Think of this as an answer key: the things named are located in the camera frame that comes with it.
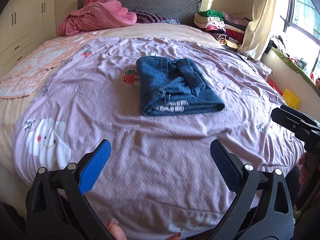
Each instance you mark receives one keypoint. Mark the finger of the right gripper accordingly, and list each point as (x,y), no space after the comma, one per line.
(294,124)
(306,118)

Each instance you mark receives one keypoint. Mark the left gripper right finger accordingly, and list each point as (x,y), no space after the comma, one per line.
(240,180)

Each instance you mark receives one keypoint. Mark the striped dark pillow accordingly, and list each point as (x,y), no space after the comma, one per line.
(146,17)

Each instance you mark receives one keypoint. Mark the pink floral bed mat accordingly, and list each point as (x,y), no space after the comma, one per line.
(42,62)

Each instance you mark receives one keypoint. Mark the lilac patterned bed quilt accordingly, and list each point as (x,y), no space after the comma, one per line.
(160,178)

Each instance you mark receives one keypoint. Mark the pink crumpled blanket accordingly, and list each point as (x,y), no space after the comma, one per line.
(96,15)

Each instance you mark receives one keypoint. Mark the floral fabric bag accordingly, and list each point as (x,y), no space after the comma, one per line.
(259,67)

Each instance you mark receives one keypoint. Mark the red plastic bag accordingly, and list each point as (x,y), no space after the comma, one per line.
(274,86)

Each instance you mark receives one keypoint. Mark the pile of folded clothes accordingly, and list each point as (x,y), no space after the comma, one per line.
(228,30)

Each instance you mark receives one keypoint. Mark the grey quilted headboard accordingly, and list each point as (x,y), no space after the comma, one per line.
(181,10)

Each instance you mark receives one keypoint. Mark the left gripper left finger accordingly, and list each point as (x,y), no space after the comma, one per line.
(79,178)

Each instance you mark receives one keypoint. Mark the cream built-in wardrobe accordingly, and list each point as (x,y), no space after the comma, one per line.
(25,25)

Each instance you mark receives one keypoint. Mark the yellow shopping bag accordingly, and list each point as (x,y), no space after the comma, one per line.
(291,99)

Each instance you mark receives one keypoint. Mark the right hand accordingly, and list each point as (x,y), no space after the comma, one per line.
(303,169)

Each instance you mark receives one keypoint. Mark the cream window curtain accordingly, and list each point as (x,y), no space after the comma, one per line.
(257,33)

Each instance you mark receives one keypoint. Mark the green windowsill cushion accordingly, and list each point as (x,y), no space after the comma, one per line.
(296,69)

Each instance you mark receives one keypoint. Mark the blue denim lace-trimmed pants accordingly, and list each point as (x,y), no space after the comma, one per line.
(174,87)

